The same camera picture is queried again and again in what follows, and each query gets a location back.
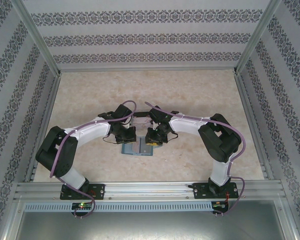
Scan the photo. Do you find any teal card holder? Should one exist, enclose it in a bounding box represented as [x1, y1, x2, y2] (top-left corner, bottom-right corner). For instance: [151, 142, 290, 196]
[121, 136, 163, 157]

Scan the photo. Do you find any grey metal panel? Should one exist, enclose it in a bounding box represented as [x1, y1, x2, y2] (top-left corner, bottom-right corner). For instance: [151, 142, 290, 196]
[13, 211, 295, 240]

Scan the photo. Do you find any aluminium mounting rail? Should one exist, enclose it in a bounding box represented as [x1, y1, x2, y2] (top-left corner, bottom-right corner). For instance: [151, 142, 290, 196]
[13, 180, 283, 201]

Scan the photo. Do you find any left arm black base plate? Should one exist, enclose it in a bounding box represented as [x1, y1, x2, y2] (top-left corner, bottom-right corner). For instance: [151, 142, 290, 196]
[59, 183, 106, 201]

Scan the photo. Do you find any slotted grey cable duct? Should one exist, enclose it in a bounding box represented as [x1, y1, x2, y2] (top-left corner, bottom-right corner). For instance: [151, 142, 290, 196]
[23, 201, 213, 212]

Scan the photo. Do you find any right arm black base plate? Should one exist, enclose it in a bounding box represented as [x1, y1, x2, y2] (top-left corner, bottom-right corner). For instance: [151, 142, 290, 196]
[192, 181, 240, 200]

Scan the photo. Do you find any aluminium back rail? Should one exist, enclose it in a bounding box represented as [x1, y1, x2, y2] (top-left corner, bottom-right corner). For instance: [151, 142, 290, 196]
[57, 66, 238, 74]

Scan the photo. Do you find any aluminium side rail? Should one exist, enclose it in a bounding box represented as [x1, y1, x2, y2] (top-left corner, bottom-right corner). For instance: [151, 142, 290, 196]
[23, 73, 62, 183]
[233, 72, 276, 181]

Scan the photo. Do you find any aluminium frame post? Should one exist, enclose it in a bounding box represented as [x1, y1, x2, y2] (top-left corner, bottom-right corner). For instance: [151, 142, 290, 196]
[9, 0, 63, 77]
[232, 0, 283, 76]

